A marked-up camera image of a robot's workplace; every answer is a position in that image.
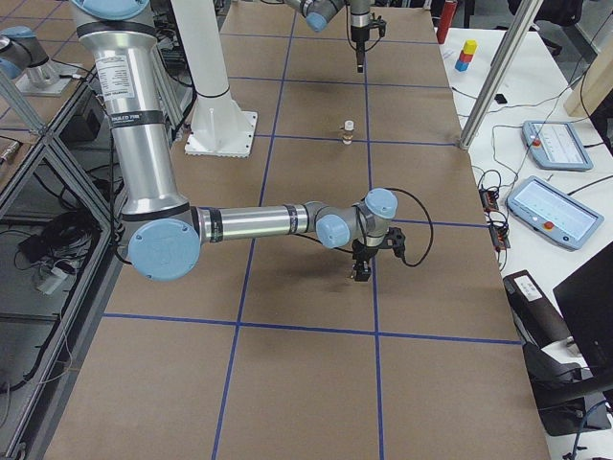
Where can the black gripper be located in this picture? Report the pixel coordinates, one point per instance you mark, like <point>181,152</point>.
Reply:
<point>358,34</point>
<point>365,253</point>

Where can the white brass PPR valve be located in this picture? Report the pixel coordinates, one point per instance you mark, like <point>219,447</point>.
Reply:
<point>347,131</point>

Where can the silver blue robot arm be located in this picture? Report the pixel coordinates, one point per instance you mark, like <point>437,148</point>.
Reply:
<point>166,231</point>
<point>319,13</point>

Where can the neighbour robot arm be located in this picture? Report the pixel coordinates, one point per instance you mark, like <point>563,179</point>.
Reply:
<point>25,61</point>

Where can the red cylinder tube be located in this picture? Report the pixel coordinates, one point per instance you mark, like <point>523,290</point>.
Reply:
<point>446,18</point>

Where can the yellow red blue blocks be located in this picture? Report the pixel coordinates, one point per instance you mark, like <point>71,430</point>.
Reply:
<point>466,55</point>

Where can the black power strip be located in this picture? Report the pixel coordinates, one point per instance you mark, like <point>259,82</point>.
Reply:
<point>496,220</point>

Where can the small black box device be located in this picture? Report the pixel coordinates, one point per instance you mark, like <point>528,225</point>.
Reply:
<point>500,98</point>

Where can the near blue teach pendant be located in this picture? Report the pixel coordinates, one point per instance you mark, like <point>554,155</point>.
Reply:
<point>553,214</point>

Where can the blue teach pendant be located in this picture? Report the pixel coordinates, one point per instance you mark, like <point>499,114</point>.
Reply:
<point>556,146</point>
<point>553,214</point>

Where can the far blue teach pendant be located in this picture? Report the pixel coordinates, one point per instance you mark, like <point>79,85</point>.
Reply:
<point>556,146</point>

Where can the black monitor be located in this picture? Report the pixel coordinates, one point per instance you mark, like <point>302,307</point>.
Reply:
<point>585,302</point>

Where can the wooden board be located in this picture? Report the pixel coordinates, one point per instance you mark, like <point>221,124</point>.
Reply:
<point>594,86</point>

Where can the black office chair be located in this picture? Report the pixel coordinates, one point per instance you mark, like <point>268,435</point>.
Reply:
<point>569,393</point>

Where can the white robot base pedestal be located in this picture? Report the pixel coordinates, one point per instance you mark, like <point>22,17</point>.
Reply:
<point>218,126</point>

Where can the aluminium frame post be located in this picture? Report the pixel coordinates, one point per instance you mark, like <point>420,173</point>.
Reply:
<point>507,50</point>

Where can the aluminium frame side rack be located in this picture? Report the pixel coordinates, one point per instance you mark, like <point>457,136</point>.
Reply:
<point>61,192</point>

